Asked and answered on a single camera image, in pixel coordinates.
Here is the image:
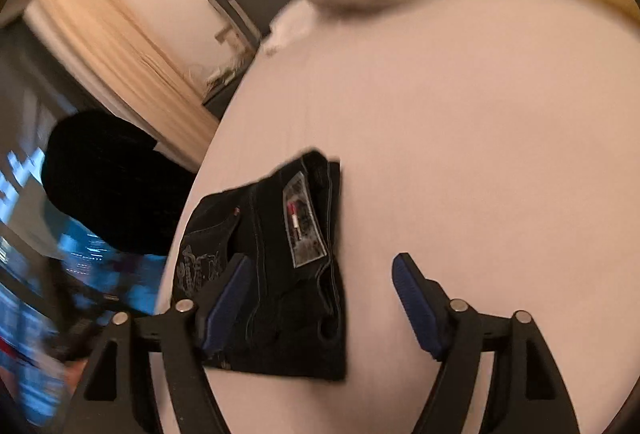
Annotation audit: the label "black jeans pants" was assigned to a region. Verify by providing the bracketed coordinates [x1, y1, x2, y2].
[171, 150, 346, 381]

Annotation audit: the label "beige curtain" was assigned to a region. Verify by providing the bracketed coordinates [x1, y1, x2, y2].
[33, 0, 218, 171]

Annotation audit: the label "white pillow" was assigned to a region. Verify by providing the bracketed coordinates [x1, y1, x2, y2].
[260, 0, 323, 56]

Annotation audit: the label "white bed mattress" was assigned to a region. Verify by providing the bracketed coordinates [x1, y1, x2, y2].
[186, 0, 639, 433]

